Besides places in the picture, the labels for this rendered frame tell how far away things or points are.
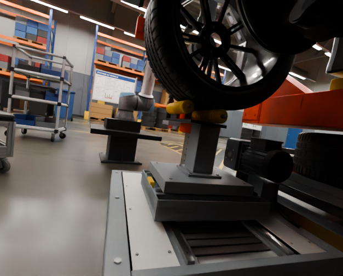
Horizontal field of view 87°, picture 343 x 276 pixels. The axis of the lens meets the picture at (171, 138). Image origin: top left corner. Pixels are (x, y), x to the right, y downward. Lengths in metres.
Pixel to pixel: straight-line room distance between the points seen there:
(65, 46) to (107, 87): 5.46
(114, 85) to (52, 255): 6.55
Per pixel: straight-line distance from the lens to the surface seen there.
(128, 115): 1.76
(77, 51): 11.92
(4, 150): 1.38
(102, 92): 6.95
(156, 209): 0.66
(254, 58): 1.09
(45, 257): 0.71
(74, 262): 0.68
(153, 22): 0.73
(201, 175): 0.79
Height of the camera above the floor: 0.43
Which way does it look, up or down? 4 degrees down
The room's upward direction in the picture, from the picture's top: 9 degrees clockwise
